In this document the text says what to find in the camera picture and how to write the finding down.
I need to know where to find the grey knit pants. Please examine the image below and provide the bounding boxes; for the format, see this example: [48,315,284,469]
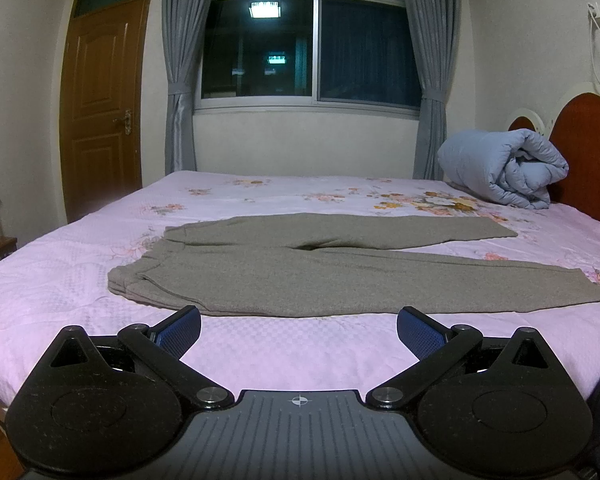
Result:
[108,214,600,318]

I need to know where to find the rolled light blue duvet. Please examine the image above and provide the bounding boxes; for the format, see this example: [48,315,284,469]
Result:
[438,129,569,209]

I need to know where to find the red wooden headboard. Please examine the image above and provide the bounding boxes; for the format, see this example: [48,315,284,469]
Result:
[506,82,600,221]

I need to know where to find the brown wooden door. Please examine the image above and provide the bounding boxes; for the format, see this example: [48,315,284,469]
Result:
[59,0,149,221]

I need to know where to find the sliding glass window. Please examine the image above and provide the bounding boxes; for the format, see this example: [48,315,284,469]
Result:
[199,0,422,115]

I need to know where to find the right grey curtain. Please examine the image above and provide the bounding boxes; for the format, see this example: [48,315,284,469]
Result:
[405,0,460,180]

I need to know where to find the grey curtain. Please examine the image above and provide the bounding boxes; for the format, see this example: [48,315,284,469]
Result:
[161,0,212,174]
[405,0,460,180]

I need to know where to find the left grey curtain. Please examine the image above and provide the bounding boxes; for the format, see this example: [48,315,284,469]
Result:
[161,0,212,174]

